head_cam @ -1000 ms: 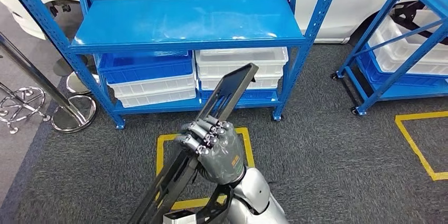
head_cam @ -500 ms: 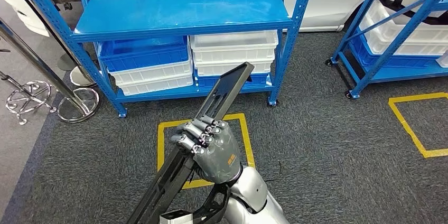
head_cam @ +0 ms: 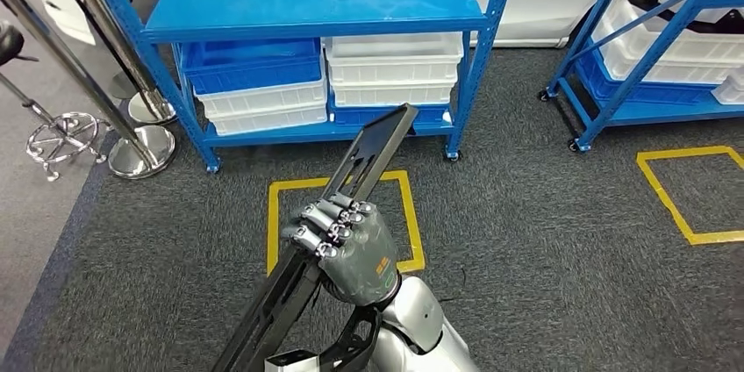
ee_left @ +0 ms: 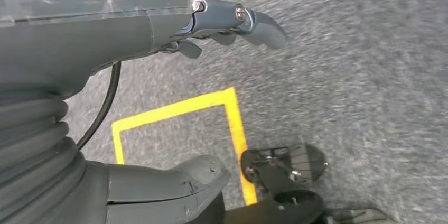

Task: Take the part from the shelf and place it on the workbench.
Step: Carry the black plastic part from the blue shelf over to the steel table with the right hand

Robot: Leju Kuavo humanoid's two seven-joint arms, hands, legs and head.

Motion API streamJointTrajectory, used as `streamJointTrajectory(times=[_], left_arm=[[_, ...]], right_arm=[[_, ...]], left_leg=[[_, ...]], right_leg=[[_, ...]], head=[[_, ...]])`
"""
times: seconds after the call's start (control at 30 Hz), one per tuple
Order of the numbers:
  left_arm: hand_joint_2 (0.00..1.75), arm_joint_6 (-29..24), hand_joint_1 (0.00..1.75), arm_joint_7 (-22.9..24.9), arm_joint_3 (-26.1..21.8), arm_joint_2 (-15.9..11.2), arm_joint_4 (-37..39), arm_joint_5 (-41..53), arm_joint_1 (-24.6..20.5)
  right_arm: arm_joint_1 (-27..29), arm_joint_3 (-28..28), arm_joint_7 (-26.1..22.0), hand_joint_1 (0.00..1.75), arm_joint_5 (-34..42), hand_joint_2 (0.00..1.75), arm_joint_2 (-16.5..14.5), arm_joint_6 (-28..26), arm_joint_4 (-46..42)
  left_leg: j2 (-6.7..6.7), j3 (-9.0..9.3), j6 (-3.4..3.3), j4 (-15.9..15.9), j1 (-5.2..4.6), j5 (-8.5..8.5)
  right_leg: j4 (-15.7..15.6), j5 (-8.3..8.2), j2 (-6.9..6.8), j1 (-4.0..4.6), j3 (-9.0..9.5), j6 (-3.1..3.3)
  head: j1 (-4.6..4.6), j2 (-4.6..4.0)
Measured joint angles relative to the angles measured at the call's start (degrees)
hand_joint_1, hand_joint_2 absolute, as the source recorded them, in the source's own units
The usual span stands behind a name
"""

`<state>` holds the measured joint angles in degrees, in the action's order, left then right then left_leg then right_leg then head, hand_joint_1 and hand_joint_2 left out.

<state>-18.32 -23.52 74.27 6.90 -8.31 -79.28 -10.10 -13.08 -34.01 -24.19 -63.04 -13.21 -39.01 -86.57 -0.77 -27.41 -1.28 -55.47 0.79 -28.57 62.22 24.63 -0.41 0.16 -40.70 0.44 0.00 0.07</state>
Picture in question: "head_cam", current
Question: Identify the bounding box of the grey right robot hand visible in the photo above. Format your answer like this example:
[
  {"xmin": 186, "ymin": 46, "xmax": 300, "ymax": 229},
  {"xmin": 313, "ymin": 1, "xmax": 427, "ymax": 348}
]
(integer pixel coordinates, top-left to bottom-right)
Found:
[{"xmin": 280, "ymin": 193, "xmax": 402, "ymax": 308}]

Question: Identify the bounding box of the black license plate frame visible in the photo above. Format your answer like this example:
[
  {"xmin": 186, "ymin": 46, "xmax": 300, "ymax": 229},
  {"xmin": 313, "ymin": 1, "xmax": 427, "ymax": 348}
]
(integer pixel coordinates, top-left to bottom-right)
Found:
[{"xmin": 211, "ymin": 103, "xmax": 419, "ymax": 372}]

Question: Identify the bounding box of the black plastic part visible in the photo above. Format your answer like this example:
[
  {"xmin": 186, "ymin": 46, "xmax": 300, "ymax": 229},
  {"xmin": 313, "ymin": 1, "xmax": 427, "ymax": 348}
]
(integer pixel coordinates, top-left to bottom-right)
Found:
[{"xmin": 625, "ymin": 0, "xmax": 744, "ymax": 34}]

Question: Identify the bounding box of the yellow floor tape square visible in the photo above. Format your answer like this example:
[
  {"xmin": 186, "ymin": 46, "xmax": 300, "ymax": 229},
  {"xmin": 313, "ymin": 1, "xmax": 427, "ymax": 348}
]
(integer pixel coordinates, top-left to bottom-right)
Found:
[{"xmin": 267, "ymin": 170, "xmax": 426, "ymax": 276}]

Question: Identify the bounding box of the blue plastic bin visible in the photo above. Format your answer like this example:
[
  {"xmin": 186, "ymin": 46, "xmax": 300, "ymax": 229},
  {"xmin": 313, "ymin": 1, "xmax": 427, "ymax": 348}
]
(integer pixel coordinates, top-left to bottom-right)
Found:
[
  {"xmin": 575, "ymin": 46, "xmax": 722, "ymax": 106},
  {"xmin": 328, "ymin": 96, "xmax": 452, "ymax": 126},
  {"xmin": 180, "ymin": 38, "xmax": 324, "ymax": 96}
]

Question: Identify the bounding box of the white plastic bin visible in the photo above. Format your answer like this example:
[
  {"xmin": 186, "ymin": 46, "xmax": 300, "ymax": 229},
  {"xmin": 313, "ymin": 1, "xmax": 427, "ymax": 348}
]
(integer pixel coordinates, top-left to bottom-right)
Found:
[
  {"xmin": 601, "ymin": 0, "xmax": 744, "ymax": 65},
  {"xmin": 322, "ymin": 32, "xmax": 464, "ymax": 65},
  {"xmin": 194, "ymin": 78, "xmax": 328, "ymax": 118},
  {"xmin": 331, "ymin": 81, "xmax": 454, "ymax": 108},
  {"xmin": 326, "ymin": 55, "xmax": 461, "ymax": 87},
  {"xmin": 209, "ymin": 104, "xmax": 330, "ymax": 137},
  {"xmin": 592, "ymin": 32, "xmax": 744, "ymax": 86},
  {"xmin": 712, "ymin": 67, "xmax": 744, "ymax": 106}
]

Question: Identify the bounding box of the white car with red stripe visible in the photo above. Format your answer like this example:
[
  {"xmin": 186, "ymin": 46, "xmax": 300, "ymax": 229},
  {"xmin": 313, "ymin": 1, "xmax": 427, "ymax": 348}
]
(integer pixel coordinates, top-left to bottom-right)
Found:
[{"xmin": 14, "ymin": 0, "xmax": 664, "ymax": 49}]

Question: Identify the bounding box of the chrome stool with black seat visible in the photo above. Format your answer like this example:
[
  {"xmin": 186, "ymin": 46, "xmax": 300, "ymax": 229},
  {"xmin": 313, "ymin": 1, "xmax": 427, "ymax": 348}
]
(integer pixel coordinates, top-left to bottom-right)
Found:
[{"xmin": 0, "ymin": 20, "xmax": 111, "ymax": 182}]

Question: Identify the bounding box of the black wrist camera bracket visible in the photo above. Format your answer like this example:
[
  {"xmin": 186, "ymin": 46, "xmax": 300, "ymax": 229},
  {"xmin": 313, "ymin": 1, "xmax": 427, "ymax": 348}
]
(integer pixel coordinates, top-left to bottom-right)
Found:
[{"xmin": 316, "ymin": 305, "xmax": 383, "ymax": 372}]

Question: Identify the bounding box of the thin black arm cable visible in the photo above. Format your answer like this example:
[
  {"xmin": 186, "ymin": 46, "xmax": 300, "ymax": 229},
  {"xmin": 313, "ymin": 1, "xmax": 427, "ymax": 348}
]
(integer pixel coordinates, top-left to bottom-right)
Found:
[{"xmin": 439, "ymin": 267, "xmax": 468, "ymax": 304}]

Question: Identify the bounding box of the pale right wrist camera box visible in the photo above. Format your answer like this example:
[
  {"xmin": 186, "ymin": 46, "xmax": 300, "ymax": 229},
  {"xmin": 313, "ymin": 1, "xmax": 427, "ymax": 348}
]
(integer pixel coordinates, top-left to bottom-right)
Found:
[{"xmin": 264, "ymin": 350, "xmax": 321, "ymax": 372}]

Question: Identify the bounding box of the chrome stanchion post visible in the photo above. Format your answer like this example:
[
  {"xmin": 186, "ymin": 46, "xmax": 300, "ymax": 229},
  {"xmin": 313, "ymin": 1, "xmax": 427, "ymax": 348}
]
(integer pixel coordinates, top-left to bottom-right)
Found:
[
  {"xmin": 43, "ymin": 0, "xmax": 176, "ymax": 125},
  {"xmin": 0, "ymin": 0, "xmax": 176, "ymax": 180}
]

